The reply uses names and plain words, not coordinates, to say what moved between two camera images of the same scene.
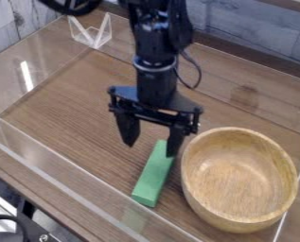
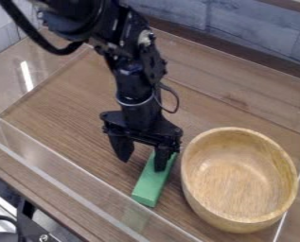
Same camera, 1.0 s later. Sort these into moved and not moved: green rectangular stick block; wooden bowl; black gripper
Moved: black gripper
Not moved: green rectangular stick block; wooden bowl
